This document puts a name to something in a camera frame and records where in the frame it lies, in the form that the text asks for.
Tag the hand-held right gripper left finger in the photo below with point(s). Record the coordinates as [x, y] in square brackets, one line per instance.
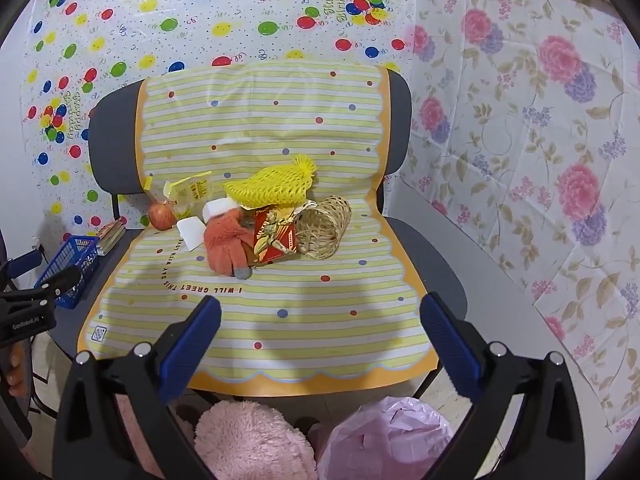
[200, 332]

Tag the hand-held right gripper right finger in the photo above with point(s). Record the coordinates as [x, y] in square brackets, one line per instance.
[447, 342]

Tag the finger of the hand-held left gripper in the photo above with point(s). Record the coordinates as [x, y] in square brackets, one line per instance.
[57, 280]
[22, 263]

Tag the orange knitted glove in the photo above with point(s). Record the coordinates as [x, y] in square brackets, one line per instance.
[225, 247]

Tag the white foam block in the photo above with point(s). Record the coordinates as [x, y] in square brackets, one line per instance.
[217, 207]
[191, 232]

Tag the pink plastic bag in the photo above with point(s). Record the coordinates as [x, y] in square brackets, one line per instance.
[385, 440]

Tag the red printed packet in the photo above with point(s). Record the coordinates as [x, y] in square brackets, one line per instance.
[274, 239]

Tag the yellow plastic packet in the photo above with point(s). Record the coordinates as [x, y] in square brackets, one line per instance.
[192, 190]

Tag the yellow foam fruit net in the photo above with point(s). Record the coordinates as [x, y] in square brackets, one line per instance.
[272, 185]

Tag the person's left hand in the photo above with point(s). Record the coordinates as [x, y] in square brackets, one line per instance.
[16, 375]

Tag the blue plastic basket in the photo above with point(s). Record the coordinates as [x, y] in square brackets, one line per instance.
[65, 270]

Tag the orange cover notebook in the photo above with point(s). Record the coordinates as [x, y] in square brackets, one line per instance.
[111, 237]

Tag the yellow striped dotted cloth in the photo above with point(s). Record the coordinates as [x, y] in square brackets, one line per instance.
[300, 310]

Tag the red apple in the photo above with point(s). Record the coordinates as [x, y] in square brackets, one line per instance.
[161, 216]

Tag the grey fabric chair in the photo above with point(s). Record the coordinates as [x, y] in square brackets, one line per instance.
[115, 150]

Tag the small wicker basket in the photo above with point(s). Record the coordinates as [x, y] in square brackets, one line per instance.
[322, 230]

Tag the floral print plastic sheet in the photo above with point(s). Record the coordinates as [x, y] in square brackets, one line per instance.
[525, 160]

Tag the balloon print plastic sheet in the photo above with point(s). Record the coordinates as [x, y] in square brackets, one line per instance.
[200, 25]

